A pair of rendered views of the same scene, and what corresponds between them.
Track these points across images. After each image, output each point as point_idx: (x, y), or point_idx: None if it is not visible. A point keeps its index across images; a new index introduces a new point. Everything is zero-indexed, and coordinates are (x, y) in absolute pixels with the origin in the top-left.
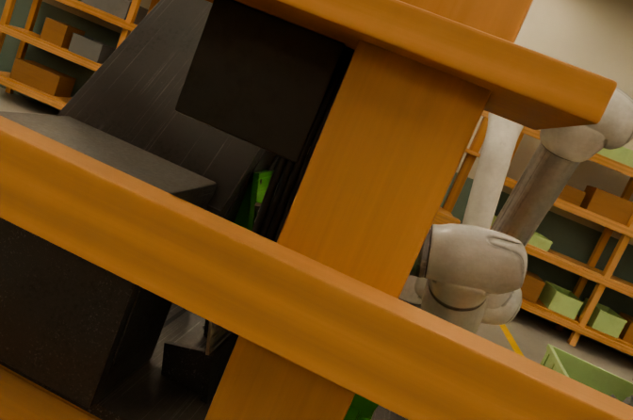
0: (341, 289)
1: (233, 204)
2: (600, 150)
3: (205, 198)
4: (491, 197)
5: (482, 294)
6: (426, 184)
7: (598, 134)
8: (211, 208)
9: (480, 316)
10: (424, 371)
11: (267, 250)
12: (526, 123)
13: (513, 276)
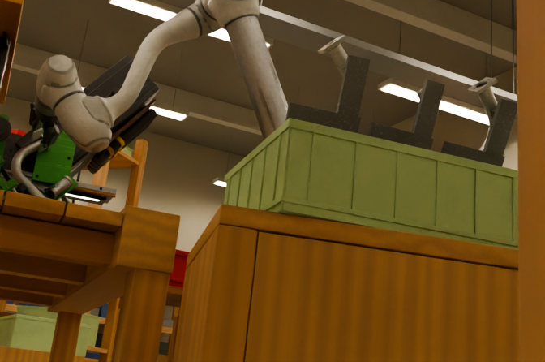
0: None
1: (28, 142)
2: (231, 1)
3: (10, 139)
4: (131, 66)
5: (45, 87)
6: None
7: None
8: (15, 144)
9: (71, 108)
10: None
11: None
12: (8, 4)
13: (44, 66)
